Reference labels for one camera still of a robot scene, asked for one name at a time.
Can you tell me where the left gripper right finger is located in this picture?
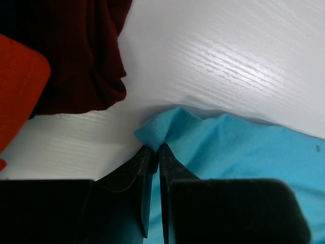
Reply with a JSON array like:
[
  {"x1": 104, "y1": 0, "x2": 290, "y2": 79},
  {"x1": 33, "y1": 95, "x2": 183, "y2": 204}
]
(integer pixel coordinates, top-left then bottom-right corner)
[{"x1": 158, "y1": 144, "x2": 312, "y2": 243}]

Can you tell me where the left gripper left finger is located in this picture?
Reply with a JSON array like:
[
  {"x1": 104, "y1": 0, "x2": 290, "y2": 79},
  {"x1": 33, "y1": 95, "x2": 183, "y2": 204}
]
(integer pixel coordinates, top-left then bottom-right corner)
[{"x1": 1, "y1": 147, "x2": 153, "y2": 243}]

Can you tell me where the teal t shirt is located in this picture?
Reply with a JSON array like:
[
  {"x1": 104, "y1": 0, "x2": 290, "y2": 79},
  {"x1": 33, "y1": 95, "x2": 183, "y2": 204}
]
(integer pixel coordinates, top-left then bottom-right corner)
[{"x1": 134, "y1": 107, "x2": 324, "y2": 243}]

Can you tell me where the orange t shirt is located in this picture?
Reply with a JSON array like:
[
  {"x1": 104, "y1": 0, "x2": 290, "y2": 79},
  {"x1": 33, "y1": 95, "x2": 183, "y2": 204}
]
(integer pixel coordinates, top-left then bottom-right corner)
[{"x1": 0, "y1": 33, "x2": 52, "y2": 172}]

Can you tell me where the dark red folded shirt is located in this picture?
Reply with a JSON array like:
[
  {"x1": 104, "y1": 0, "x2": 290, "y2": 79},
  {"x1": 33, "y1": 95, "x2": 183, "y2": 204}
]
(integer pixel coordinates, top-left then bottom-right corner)
[{"x1": 16, "y1": 0, "x2": 132, "y2": 115}]

